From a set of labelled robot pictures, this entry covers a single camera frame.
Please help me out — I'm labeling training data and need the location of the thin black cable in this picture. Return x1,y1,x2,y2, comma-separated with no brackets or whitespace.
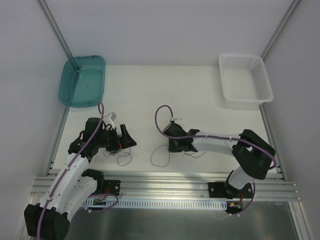
150,144,206,168

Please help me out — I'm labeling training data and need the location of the purple cable bundle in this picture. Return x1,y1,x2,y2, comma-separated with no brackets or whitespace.
103,133,133,167

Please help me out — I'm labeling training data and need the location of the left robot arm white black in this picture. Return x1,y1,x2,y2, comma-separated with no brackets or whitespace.
24,117,137,240

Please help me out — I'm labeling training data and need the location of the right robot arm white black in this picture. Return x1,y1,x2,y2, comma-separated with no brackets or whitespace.
161,121,277,199

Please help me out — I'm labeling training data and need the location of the teal plastic bin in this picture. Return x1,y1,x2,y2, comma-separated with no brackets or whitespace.
58,55,106,108

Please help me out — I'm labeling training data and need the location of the white perforated plastic basket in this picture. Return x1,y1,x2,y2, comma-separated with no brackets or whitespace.
218,54,274,110

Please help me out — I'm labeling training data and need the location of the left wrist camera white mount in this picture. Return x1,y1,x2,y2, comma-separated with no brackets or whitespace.
103,112,117,129

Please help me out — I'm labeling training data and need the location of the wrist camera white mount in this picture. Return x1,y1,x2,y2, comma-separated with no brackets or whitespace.
169,116,183,124
103,112,117,129

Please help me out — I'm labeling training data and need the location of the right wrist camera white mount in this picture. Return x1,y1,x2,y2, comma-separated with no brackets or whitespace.
169,116,183,124

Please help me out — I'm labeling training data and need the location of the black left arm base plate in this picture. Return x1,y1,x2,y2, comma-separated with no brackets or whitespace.
102,179,121,196

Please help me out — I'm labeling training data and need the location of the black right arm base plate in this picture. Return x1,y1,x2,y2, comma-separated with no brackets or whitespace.
207,182,254,200

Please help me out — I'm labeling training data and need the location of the white slotted cable duct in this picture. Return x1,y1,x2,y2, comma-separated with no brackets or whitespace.
81,197,227,211

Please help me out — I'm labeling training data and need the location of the aluminium mounting rail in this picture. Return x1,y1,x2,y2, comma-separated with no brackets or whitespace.
31,171,301,202

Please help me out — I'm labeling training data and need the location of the left aluminium frame post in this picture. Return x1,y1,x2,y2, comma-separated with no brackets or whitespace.
37,0,73,59

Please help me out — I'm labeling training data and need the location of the aluminium frame post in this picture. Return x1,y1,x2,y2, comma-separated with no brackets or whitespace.
261,0,303,61
37,0,73,59

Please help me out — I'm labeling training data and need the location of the right aluminium frame post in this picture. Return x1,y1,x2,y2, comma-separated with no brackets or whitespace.
261,0,303,61

